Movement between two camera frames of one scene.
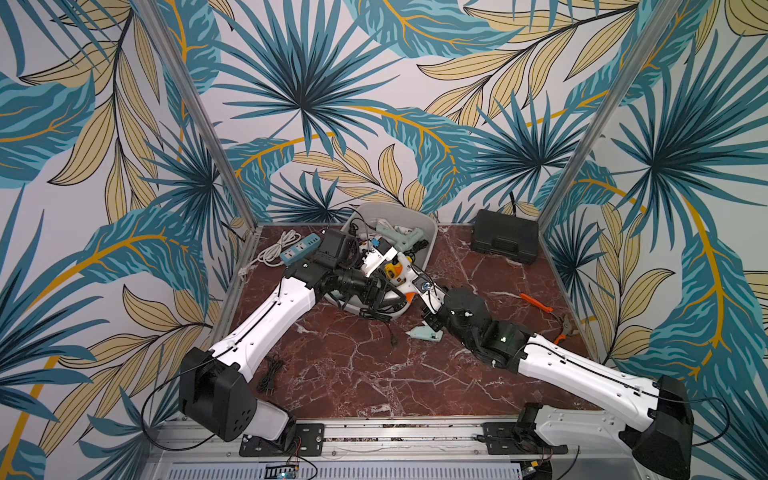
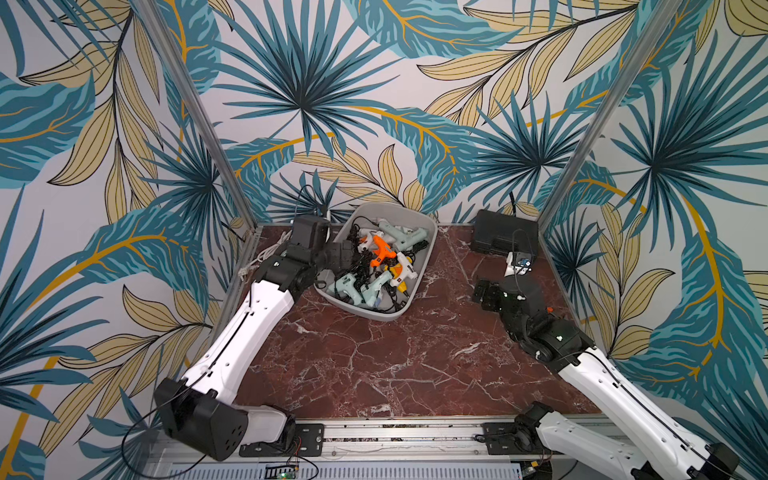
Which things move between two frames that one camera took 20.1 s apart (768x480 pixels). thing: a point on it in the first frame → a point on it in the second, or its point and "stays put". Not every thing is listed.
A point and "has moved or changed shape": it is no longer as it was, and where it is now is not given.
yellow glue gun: (393, 270) has moved or changed shape
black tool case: (506, 234) stays put
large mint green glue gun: (400, 240) stays put
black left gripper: (377, 300) → (336, 262)
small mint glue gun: (425, 332) has moved or changed shape
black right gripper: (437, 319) → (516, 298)
